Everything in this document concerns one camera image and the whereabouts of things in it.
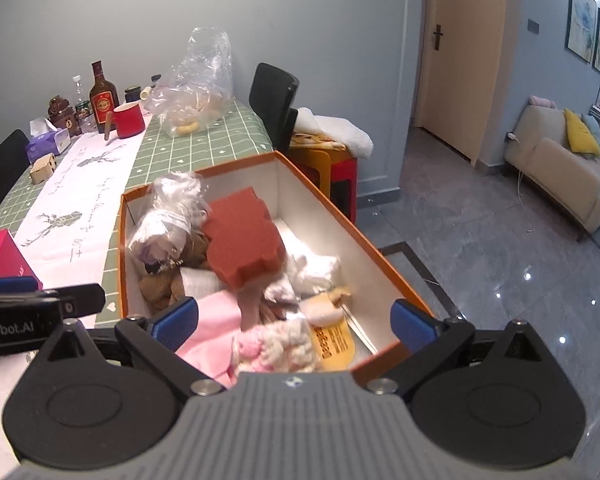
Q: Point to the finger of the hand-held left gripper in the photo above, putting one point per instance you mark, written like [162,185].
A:
[80,299]
[7,285]

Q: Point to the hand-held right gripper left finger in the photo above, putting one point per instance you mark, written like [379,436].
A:
[174,322]

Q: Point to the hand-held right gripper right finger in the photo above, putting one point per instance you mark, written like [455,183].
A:
[411,322]

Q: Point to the pink cloth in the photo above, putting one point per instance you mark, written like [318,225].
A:
[210,325]

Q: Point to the brown plush toy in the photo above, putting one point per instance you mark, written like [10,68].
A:
[165,285]

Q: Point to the yellow snack packet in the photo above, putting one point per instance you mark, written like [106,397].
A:
[337,340]

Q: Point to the clear bubble wrap bag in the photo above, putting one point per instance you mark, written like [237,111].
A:
[155,237]

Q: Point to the red-brown sponge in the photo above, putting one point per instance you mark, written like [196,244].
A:
[242,240]

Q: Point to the pink white crochet bouquet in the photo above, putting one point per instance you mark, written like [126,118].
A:
[280,345]

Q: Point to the orange cardboard box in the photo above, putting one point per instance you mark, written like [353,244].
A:
[330,230]

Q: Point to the magenta box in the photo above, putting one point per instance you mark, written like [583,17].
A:
[5,257]

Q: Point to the black chair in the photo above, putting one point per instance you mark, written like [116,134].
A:
[2,175]
[272,100]

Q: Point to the small wooden box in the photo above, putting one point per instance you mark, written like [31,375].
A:
[42,169]

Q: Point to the purple tissue box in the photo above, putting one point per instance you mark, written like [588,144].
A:
[45,145]

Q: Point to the red orange stool stack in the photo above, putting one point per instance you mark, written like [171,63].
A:
[337,180]

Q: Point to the brown bear figurine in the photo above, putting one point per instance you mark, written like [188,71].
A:
[62,117]

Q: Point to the red mug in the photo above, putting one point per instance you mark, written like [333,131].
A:
[130,120]

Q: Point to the clear water bottle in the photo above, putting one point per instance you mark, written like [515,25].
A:
[82,110]

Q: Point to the brown liquor bottle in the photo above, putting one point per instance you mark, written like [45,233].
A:
[104,102]

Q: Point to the beige sofa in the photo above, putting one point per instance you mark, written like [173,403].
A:
[555,180]

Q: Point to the tan bag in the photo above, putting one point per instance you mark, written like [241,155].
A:
[315,141]

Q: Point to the white towel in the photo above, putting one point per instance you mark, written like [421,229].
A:
[340,130]

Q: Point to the dark jar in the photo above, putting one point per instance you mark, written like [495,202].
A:
[132,95]

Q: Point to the cream small cap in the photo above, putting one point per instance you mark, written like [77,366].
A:
[146,93]

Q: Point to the small dark-lidded jar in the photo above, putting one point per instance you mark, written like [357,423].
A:
[156,80]

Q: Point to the clear plastic bag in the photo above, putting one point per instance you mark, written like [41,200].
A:
[195,90]

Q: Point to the yellow pillow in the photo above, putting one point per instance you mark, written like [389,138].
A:
[582,135]

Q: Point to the pink plush item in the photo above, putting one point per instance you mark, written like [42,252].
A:
[542,102]

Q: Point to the beige door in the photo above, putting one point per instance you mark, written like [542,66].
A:
[460,60]

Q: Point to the light blue pillow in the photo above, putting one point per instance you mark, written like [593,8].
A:
[596,127]

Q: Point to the wall switch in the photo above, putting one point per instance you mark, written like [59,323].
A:
[533,25]

